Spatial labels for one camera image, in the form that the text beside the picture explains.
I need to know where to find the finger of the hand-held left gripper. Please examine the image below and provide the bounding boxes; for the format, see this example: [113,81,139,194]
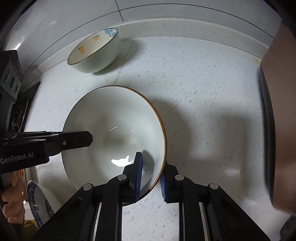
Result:
[2,131,93,156]

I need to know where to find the blue patterned bowl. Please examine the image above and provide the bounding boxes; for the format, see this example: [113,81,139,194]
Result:
[27,181,62,229]

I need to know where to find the rose gold rice cooker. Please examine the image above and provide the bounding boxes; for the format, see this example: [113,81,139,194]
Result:
[260,22,296,237]

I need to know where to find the person's left hand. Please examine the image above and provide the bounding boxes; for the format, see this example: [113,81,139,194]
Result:
[1,170,25,224]

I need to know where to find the pale bowl with blue print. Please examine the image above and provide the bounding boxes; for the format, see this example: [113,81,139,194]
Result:
[67,28,120,74]

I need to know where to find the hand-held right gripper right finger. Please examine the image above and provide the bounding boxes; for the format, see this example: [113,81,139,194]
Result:
[159,163,271,241]

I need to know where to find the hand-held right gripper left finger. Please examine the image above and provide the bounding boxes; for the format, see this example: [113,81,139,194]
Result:
[37,152,144,241]

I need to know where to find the white bowl with dark rim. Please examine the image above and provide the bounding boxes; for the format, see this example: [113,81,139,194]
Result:
[61,85,167,204]

